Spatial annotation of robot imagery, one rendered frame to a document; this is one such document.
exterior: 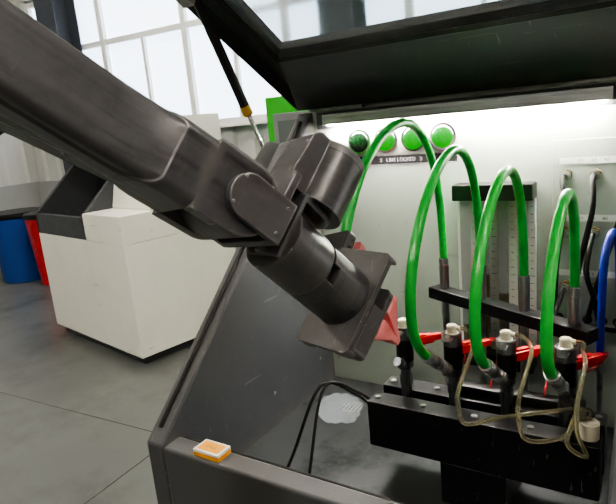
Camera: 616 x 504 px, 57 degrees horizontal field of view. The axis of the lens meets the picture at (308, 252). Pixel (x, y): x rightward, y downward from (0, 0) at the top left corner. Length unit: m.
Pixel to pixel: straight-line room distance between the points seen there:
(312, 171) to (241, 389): 0.69
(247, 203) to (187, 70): 5.81
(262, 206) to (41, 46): 0.17
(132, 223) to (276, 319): 2.54
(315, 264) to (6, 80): 0.25
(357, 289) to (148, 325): 3.31
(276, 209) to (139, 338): 3.36
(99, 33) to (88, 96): 6.71
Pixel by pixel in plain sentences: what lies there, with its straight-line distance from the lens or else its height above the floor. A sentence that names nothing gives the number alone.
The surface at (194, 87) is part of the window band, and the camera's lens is 6.17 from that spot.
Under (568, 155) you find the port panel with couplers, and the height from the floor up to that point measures 1.33.
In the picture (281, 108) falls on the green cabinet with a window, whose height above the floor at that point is 1.54.
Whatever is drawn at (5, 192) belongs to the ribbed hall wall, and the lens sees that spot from 8.02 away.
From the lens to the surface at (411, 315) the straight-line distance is 0.73.
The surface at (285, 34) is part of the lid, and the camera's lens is 1.09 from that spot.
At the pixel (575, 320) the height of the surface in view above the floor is 1.11.
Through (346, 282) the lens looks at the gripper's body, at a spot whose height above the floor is 1.29.
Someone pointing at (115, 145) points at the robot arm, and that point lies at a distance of 0.38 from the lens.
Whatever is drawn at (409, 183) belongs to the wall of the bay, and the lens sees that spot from 1.17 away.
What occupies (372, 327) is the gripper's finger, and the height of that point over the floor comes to 1.25.
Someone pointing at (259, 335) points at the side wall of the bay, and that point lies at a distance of 1.11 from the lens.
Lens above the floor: 1.43
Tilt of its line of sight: 13 degrees down
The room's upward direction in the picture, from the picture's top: 5 degrees counter-clockwise
